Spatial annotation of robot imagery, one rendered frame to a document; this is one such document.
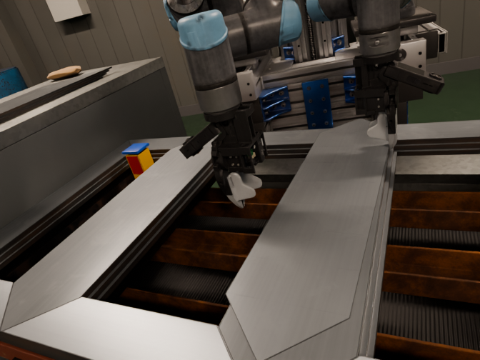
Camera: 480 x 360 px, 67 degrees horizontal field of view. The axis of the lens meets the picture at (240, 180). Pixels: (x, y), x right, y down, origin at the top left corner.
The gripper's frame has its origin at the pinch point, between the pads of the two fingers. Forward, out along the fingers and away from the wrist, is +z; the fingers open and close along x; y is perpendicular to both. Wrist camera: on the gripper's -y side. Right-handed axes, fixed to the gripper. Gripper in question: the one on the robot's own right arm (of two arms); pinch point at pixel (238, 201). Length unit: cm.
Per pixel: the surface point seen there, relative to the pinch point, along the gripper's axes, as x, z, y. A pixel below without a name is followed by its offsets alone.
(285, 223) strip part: -4.9, 0.9, 11.5
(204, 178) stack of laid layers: 14.2, 3.1, -16.6
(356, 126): 37.4, 0.7, 18.1
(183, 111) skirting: 299, 79, -224
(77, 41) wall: 280, -23, -326
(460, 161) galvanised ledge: 48, 18, 43
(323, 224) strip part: -4.7, 0.9, 18.3
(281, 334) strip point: -27.3, 0.9, 17.8
